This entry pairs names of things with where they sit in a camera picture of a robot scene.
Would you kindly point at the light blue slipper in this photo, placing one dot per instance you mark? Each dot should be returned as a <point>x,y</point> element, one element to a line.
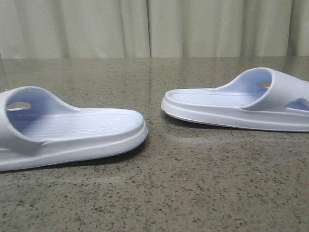
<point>257,99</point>
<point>39,129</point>

